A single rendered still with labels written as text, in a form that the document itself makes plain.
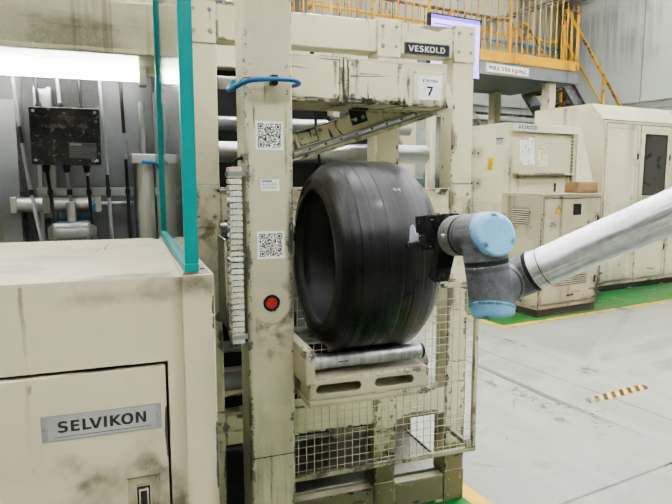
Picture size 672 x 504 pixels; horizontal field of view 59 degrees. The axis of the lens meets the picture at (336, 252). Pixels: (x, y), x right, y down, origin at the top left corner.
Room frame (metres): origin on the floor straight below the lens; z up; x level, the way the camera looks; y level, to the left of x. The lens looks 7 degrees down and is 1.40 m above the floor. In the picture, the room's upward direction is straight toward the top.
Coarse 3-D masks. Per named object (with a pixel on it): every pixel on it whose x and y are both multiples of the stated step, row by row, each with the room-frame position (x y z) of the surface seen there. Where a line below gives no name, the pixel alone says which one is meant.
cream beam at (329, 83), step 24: (312, 72) 1.89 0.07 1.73; (336, 72) 1.92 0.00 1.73; (360, 72) 1.95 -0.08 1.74; (384, 72) 1.97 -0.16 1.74; (408, 72) 2.01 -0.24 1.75; (432, 72) 2.03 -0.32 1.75; (312, 96) 1.89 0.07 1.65; (336, 96) 1.92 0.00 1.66; (360, 96) 1.95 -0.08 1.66; (384, 96) 1.97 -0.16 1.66; (408, 96) 2.01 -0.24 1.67
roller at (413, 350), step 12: (372, 348) 1.61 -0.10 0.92; (384, 348) 1.62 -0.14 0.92; (396, 348) 1.63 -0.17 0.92; (408, 348) 1.64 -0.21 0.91; (420, 348) 1.65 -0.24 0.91; (324, 360) 1.55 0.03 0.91; (336, 360) 1.56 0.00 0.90; (348, 360) 1.57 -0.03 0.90; (360, 360) 1.58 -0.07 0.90; (372, 360) 1.60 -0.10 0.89; (384, 360) 1.61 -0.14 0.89; (396, 360) 1.63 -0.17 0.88
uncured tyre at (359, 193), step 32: (320, 192) 1.64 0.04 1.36; (352, 192) 1.54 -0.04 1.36; (384, 192) 1.56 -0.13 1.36; (416, 192) 1.59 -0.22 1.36; (320, 224) 1.98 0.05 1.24; (352, 224) 1.50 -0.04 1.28; (384, 224) 1.50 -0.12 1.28; (320, 256) 1.99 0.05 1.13; (352, 256) 1.48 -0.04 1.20; (384, 256) 1.48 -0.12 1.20; (416, 256) 1.51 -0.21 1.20; (320, 288) 1.95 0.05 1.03; (352, 288) 1.48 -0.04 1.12; (384, 288) 1.48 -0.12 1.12; (416, 288) 1.52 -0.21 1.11; (320, 320) 1.85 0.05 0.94; (352, 320) 1.51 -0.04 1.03; (384, 320) 1.52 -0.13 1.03; (416, 320) 1.56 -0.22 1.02
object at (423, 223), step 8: (424, 216) 1.37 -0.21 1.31; (432, 216) 1.38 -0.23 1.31; (440, 216) 1.37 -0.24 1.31; (448, 216) 1.32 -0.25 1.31; (416, 224) 1.41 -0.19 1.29; (424, 224) 1.37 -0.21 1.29; (432, 224) 1.37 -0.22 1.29; (440, 224) 1.33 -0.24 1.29; (416, 232) 1.41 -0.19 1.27; (424, 232) 1.37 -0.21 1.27; (432, 232) 1.37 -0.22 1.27; (424, 240) 1.37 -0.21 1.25; (432, 240) 1.36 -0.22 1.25; (424, 248) 1.37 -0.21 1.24; (432, 248) 1.37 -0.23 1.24
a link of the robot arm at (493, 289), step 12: (468, 264) 1.18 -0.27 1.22; (480, 264) 1.16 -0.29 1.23; (492, 264) 1.16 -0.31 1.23; (504, 264) 1.17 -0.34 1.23; (468, 276) 1.19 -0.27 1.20; (480, 276) 1.16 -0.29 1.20; (492, 276) 1.16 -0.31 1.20; (504, 276) 1.16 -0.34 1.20; (516, 276) 1.23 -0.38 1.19; (468, 288) 1.19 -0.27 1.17; (480, 288) 1.16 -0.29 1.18; (492, 288) 1.15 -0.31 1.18; (504, 288) 1.16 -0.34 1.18; (516, 288) 1.20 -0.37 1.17; (480, 300) 1.16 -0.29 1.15; (492, 300) 1.15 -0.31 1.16; (504, 300) 1.16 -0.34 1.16; (516, 300) 1.24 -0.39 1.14; (480, 312) 1.16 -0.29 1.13; (492, 312) 1.15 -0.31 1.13; (504, 312) 1.15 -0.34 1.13
